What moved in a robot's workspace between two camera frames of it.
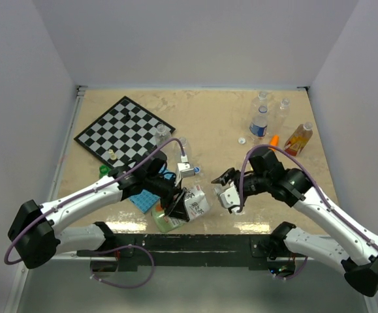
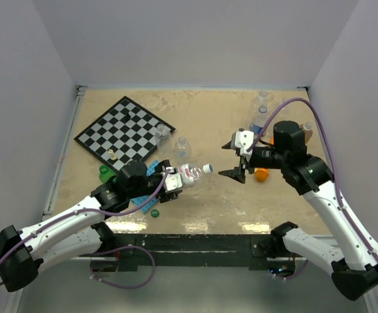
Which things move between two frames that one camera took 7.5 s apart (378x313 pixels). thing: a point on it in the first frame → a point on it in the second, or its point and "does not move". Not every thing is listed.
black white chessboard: [123, 134] does not move
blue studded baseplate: [145, 201] does not move
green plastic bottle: [104, 170] does not move
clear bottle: [177, 151] does not move
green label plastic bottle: [197, 205] → [189, 173]
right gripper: [230, 173] → [239, 173]
